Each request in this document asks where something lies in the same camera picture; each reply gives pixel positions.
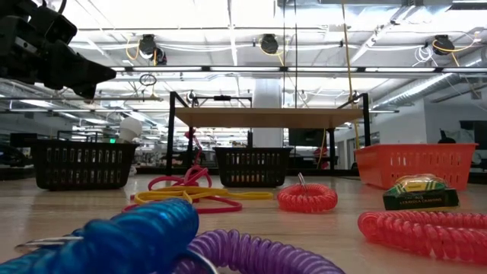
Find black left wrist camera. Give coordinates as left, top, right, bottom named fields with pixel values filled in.
left=28, top=5, right=79, bottom=45

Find red coil wristband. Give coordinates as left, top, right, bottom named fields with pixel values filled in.
left=276, top=173, right=339, bottom=214
left=357, top=211, right=487, bottom=266

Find long ceiling light bar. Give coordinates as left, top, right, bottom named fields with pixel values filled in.
left=110, top=65, right=487, bottom=74

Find yellow hanging cable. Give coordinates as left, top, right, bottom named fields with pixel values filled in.
left=340, top=0, right=361, bottom=161

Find black ceiling cord reel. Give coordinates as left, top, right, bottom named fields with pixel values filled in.
left=259, top=33, right=281, bottom=56
left=137, top=33, right=168, bottom=66
left=432, top=34, right=457, bottom=56

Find yellow crayon box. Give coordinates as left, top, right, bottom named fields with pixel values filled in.
left=382, top=174, right=460, bottom=212

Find purple coil wristband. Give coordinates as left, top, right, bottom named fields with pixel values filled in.
left=173, top=228, right=347, bottom=274

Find black slotted plastic basket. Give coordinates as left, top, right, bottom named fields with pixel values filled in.
left=32, top=139, right=140, bottom=191
left=212, top=146, right=294, bottom=188

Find blue coil wristband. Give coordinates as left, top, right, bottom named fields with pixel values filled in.
left=0, top=197, right=201, bottom=274

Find wooden shelf riser black legs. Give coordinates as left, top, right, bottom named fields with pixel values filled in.
left=166, top=91, right=372, bottom=180

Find white bulb desk lamp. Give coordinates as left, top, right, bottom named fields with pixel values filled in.
left=116, top=116, right=144, bottom=145

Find orange slotted plastic basket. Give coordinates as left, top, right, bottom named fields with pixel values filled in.
left=353, top=142, right=479, bottom=191

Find yellow rubber band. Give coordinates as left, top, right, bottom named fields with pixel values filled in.
left=159, top=186, right=275, bottom=202
left=132, top=188, right=195, bottom=206

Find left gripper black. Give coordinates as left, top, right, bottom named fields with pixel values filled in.
left=0, top=14, right=117, bottom=100

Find rubber band pile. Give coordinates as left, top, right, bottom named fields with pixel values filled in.
left=121, top=165, right=244, bottom=215

